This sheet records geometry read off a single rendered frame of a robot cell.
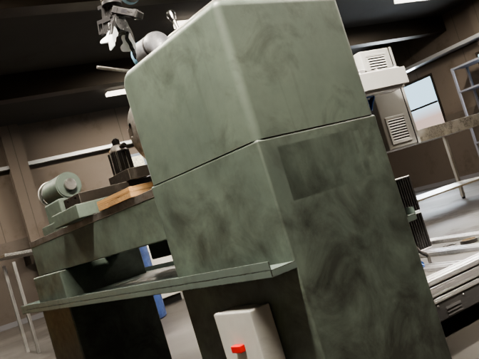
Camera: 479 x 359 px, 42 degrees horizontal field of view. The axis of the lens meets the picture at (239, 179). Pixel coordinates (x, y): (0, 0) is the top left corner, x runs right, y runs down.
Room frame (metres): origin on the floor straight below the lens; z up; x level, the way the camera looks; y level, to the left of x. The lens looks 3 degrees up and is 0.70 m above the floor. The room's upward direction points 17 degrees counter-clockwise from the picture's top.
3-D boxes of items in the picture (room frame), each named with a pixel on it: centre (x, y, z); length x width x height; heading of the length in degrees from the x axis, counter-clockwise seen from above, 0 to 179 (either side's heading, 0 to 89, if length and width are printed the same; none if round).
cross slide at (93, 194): (2.80, 0.54, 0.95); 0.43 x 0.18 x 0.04; 127
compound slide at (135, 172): (2.82, 0.47, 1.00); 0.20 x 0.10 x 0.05; 37
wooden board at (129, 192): (2.52, 0.35, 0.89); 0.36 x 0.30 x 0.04; 127
